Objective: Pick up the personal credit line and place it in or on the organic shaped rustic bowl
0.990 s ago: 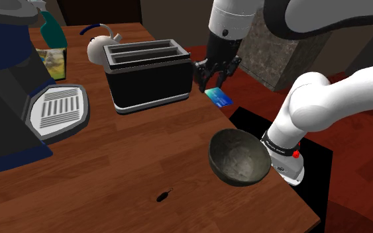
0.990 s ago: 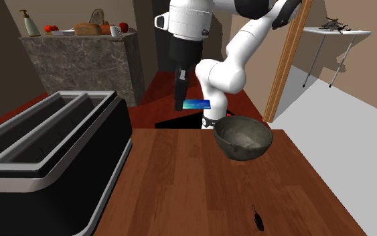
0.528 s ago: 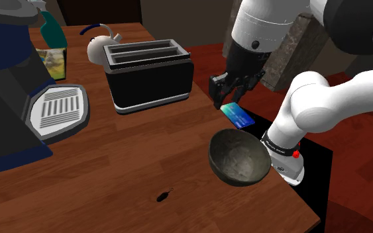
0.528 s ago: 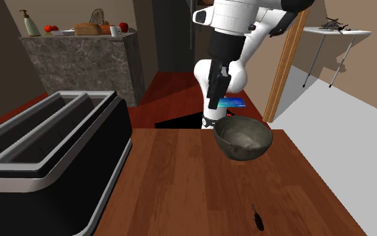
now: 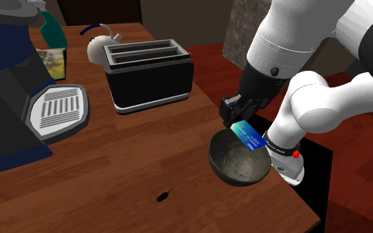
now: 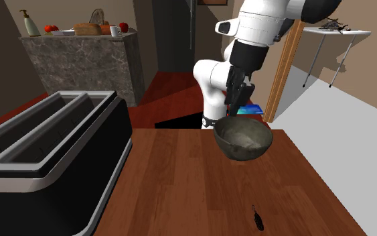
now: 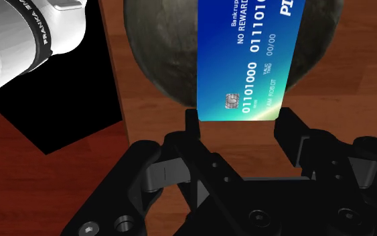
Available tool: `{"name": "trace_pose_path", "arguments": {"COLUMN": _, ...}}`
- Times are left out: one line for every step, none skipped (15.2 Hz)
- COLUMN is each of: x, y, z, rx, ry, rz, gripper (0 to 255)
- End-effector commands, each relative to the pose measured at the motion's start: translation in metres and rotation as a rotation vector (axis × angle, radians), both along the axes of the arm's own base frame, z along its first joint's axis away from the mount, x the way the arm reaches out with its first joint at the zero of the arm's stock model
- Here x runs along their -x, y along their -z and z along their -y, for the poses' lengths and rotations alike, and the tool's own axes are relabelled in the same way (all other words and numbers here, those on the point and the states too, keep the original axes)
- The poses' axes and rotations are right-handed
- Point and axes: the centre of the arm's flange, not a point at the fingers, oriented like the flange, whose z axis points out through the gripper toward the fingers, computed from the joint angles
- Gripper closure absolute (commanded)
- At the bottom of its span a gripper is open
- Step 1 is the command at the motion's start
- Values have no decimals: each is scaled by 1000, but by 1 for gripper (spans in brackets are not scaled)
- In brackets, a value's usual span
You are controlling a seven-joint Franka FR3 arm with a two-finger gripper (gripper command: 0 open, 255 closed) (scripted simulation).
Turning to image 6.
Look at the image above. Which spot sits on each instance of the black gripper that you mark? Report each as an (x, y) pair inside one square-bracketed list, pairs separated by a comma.
[(248, 55)]

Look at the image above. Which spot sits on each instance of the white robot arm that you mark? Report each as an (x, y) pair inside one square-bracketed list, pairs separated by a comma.
[(207, 78)]

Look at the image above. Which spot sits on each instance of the blue flat card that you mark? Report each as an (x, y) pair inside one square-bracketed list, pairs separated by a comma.
[(252, 109)]

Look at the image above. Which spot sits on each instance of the dark grey bowl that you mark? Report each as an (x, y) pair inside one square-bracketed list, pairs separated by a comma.
[(243, 140)]

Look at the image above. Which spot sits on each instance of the white folding table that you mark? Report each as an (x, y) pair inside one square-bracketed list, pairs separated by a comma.
[(335, 32)]

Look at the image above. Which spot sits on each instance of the small black oblong object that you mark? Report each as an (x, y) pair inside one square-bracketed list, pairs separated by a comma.
[(258, 220)]

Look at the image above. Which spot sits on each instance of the grey marble counter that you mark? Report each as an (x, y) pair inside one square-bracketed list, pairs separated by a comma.
[(83, 65)]

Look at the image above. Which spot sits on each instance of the black and silver toaster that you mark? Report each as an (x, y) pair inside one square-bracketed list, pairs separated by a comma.
[(54, 183)]

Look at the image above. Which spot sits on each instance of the wooden door frame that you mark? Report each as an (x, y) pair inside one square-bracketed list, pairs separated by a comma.
[(282, 72)]

